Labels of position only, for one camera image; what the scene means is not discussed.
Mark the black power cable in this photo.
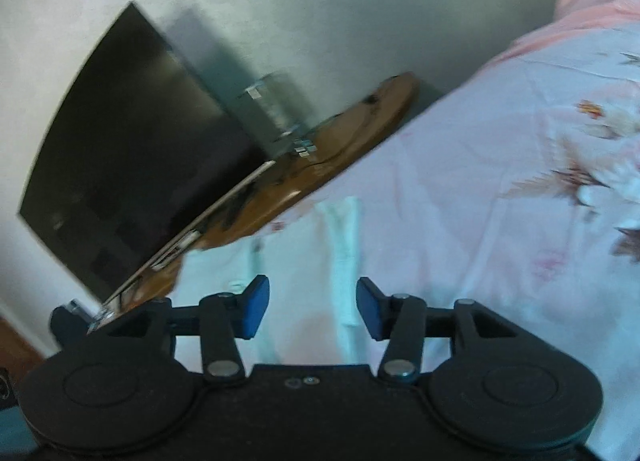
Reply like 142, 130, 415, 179
278, 90, 396, 178

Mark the dark jacket on chair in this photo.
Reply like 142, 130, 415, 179
49, 301, 93, 348

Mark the pink floral bed sheet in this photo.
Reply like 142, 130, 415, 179
172, 0, 640, 461

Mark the silver set-top box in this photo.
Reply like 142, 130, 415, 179
151, 229, 202, 271

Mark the white knitted garment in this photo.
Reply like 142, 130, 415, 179
169, 197, 368, 369

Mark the brown wooden tv console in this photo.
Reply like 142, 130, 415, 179
102, 72, 420, 315

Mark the large curved black television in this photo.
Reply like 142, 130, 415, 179
20, 4, 269, 301

